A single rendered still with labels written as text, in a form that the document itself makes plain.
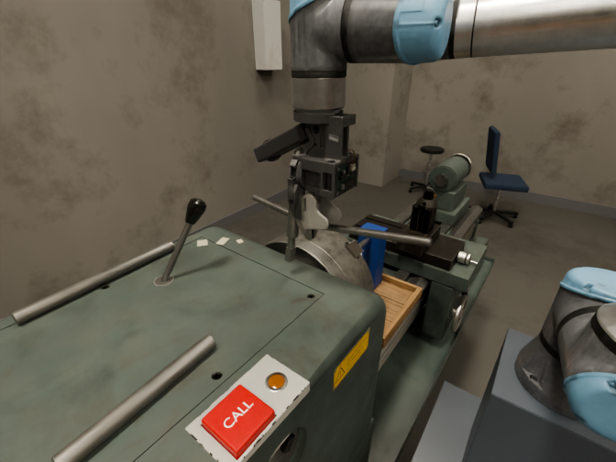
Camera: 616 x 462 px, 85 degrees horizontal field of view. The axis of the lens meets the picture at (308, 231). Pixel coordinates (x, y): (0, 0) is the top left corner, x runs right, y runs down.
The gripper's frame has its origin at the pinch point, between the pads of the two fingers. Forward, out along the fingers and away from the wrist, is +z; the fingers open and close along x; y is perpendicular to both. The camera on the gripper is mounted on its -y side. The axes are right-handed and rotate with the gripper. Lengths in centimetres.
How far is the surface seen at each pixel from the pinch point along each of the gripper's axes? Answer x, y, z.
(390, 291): 53, -3, 47
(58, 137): 39, -228, 17
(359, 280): 18.0, 1.8, 20.5
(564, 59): 436, 14, -22
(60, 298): -30.3, -28.9, 8.4
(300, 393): -19.8, 13.2, 10.4
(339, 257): 16.6, -3.2, 14.9
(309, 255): 11.1, -7.9, 13.3
